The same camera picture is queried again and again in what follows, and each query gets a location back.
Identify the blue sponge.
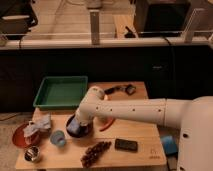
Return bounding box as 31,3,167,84
67,121,80,134

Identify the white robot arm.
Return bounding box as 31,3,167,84
76,86,213,171

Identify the purple bowl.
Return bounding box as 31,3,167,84
66,116,93,138

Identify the small steel bowl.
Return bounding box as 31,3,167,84
24,146,41,163

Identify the red chili pepper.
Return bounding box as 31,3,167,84
99,118,115,132

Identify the light blue cup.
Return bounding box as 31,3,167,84
50,130,66,147

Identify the green plastic tray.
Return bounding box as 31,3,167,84
33,76,88,110

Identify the bunch of dark grapes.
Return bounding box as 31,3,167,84
81,141,111,168

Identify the wooden table board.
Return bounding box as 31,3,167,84
14,81,168,171

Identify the crumpled white blue cloth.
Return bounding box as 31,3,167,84
23,114,51,138

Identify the black phone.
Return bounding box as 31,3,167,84
115,139,138,151

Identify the red plate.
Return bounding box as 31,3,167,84
12,123,40,148

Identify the blue tape roll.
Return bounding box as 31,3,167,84
161,136,178,155

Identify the black handled tool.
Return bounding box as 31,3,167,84
104,84,136,95

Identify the grey metal post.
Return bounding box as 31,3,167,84
90,10,100,45

